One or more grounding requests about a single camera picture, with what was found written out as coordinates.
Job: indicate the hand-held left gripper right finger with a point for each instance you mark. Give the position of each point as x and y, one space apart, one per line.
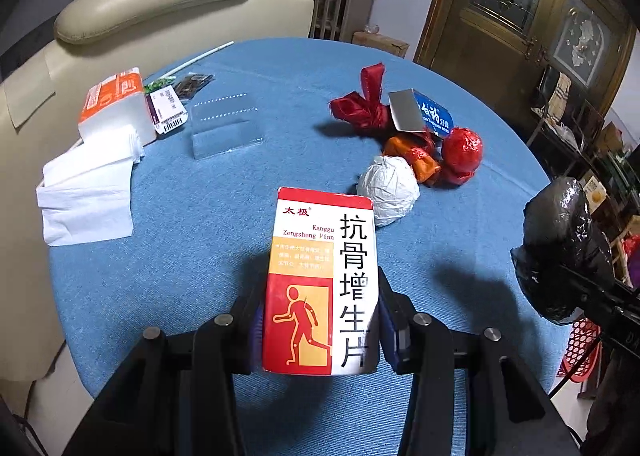
387 331

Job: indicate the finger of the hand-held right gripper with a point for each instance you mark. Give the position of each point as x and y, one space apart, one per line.
607 293

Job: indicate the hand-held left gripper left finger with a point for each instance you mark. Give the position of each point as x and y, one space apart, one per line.
256 331

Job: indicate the black plastic bag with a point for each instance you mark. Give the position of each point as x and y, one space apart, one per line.
560 236

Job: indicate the red and white medicine box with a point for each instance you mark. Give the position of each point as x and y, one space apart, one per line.
320 281

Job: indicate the blue silver packet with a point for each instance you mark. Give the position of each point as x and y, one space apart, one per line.
427 115

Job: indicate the red ribbon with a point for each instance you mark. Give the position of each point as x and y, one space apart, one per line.
362 108

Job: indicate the red plastic basket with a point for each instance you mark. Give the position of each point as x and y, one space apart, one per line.
582 348

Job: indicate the orange print carton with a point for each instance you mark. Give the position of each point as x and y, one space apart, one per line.
595 191

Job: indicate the white crumpled paper ball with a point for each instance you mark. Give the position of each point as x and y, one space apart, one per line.
389 188

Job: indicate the orange wrapper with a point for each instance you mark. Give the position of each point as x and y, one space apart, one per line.
412 155

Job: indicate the red foil ball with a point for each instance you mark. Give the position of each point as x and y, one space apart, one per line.
462 150

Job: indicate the clear plastic packaging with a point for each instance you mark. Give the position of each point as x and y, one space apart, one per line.
225 125

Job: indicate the white tissues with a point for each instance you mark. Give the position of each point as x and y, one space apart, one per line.
87 196

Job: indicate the barcode label packet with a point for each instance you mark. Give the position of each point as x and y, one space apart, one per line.
167 110

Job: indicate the dark snack packet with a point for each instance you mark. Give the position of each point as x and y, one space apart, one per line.
192 84

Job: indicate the green packet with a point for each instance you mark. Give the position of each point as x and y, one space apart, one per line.
159 84

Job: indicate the orange and white tissue pack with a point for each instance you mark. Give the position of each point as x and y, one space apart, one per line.
112 105

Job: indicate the white stick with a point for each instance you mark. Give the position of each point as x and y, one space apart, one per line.
200 59

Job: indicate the cardboard box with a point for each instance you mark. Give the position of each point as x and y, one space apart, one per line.
380 43

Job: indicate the wooden glass-panel door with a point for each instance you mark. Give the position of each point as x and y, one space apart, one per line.
515 0

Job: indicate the slatted radiator cover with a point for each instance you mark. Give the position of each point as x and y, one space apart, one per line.
330 5

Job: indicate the beige leather sofa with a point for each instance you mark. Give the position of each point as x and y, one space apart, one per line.
150 5

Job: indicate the metal frame chair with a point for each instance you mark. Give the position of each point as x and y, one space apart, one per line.
555 100

